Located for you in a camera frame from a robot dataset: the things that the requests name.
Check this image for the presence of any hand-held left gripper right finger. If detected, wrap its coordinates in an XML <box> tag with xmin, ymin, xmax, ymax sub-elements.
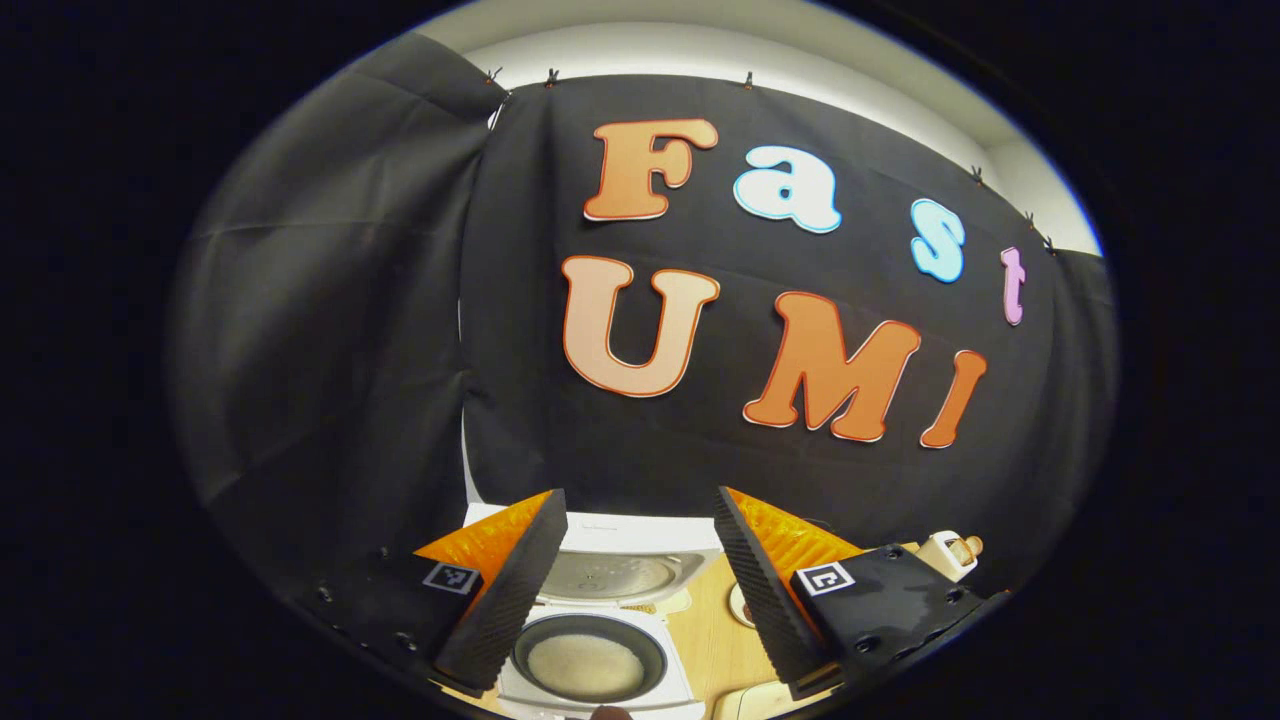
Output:
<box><xmin>712</xmin><ymin>484</ymin><xmax>1006</xmax><ymax>701</ymax></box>

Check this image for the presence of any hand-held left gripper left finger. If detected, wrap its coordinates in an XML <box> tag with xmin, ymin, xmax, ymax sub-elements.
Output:
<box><xmin>290</xmin><ymin>487</ymin><xmax>568</xmax><ymax>698</ymax></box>

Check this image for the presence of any white rice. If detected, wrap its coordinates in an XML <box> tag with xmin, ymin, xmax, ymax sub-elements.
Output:
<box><xmin>527</xmin><ymin>634</ymin><xmax>646</xmax><ymax>699</ymax></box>

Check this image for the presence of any white rice cooker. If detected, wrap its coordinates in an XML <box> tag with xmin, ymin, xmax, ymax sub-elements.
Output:
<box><xmin>465</xmin><ymin>503</ymin><xmax>723</xmax><ymax>720</ymax></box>

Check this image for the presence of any cream chopstick holder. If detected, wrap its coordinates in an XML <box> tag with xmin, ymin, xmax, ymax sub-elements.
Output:
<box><xmin>915</xmin><ymin>530</ymin><xmax>984</xmax><ymax>583</ymax></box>

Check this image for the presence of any cream rectangular rice container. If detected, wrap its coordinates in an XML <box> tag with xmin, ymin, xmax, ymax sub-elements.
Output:
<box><xmin>712</xmin><ymin>683</ymin><xmax>801</xmax><ymax>720</ymax></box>

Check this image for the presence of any black backdrop cloth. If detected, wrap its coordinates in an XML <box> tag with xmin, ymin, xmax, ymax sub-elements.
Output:
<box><xmin>170</xmin><ymin>32</ymin><xmax>1119</xmax><ymax>601</ymax></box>

